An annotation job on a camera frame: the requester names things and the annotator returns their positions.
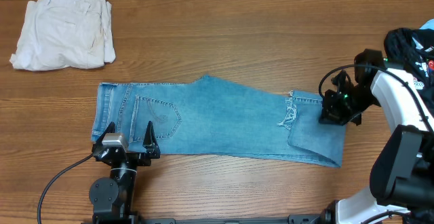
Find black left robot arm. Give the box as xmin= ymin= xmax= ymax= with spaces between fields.
xmin=89 ymin=122 xmax=160 ymax=224

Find black printed garment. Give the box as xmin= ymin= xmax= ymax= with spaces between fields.
xmin=384 ymin=28 xmax=433 ymax=115

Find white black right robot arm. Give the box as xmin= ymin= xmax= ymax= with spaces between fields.
xmin=316 ymin=49 xmax=433 ymax=223

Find blue denim jeans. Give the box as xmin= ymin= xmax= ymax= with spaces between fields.
xmin=92 ymin=76 xmax=346 ymax=168

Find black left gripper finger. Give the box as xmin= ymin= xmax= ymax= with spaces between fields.
xmin=142 ymin=121 xmax=158 ymax=149
xmin=92 ymin=122 xmax=115 ymax=149

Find light blue garment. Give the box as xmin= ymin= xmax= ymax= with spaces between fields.
xmin=420 ymin=19 xmax=434 ymax=30

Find folded white trousers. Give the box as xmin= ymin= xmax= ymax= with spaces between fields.
xmin=9 ymin=0 xmax=116 ymax=71

